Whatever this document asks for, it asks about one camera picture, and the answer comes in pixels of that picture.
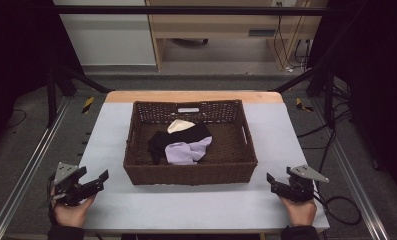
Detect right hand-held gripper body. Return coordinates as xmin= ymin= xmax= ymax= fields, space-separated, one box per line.
xmin=285 ymin=164 xmax=331 ymax=204

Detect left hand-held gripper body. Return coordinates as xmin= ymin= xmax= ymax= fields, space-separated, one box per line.
xmin=48 ymin=161 xmax=88 ymax=207

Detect brown woven basket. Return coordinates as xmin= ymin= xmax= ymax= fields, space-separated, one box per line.
xmin=123 ymin=99 xmax=259 ymax=187

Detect lavender sock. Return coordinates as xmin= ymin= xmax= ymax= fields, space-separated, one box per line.
xmin=164 ymin=135 xmax=214 ymax=166

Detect black sock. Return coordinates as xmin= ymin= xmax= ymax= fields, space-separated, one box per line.
xmin=147 ymin=122 xmax=213 ymax=166

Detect cream sock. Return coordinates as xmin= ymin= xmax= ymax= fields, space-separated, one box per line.
xmin=166 ymin=119 xmax=196 ymax=135

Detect person's right hand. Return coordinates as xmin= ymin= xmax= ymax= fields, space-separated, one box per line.
xmin=278 ymin=194 xmax=318 ymax=228

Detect person's left hand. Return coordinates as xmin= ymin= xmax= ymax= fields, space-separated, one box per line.
xmin=51 ymin=191 xmax=97 ymax=229

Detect yellow black tape marker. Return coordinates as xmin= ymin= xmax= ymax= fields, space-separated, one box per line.
xmin=81 ymin=96 xmax=96 ymax=115
xmin=295 ymin=97 xmax=315 ymax=113

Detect light grey table mat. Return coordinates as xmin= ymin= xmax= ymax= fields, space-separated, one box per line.
xmin=77 ymin=101 xmax=331 ymax=233

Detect black metal stand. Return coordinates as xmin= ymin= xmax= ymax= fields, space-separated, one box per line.
xmin=46 ymin=63 xmax=113 ymax=128
xmin=268 ymin=64 xmax=336 ymax=130

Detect wooden table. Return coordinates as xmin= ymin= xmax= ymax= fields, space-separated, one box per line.
xmin=104 ymin=90 xmax=285 ymax=104

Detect black curtain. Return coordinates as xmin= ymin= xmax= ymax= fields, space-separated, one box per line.
xmin=0 ymin=0 xmax=86 ymax=158
xmin=306 ymin=0 xmax=397 ymax=201

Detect white cabinet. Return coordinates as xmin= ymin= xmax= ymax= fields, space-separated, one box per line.
xmin=52 ymin=0 xmax=158 ymax=67

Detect light wooden desk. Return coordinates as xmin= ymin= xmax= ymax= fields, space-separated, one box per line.
xmin=145 ymin=0 xmax=330 ymax=72

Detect aluminium floor rail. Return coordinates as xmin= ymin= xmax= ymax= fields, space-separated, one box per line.
xmin=0 ymin=95 xmax=72 ymax=240
xmin=309 ymin=99 xmax=391 ymax=240

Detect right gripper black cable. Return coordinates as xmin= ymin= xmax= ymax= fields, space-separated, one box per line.
xmin=312 ymin=181 xmax=363 ymax=226

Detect black floor cables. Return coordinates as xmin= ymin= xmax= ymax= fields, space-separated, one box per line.
xmin=296 ymin=84 xmax=354 ymax=176

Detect thin black floor cable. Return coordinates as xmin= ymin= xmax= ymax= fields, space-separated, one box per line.
xmin=5 ymin=108 xmax=28 ymax=130

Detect hanging cables under desk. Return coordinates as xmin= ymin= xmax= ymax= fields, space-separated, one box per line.
xmin=272 ymin=1 xmax=313 ymax=73

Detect black horizontal frame bar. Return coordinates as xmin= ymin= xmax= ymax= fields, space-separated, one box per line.
xmin=51 ymin=4 xmax=331 ymax=17

